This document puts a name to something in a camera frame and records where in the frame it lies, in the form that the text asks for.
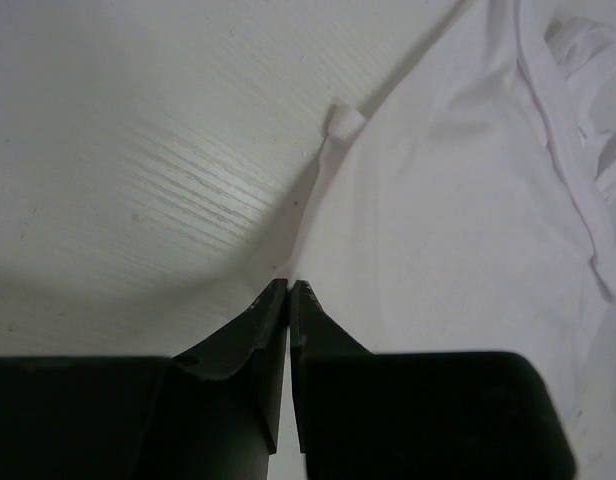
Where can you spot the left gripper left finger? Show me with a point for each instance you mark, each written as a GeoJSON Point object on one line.
{"type": "Point", "coordinates": [218, 414]}

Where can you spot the white tank top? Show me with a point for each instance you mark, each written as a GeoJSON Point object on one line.
{"type": "Point", "coordinates": [471, 210]}

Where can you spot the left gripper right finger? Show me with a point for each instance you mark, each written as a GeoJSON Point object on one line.
{"type": "Point", "coordinates": [457, 415]}

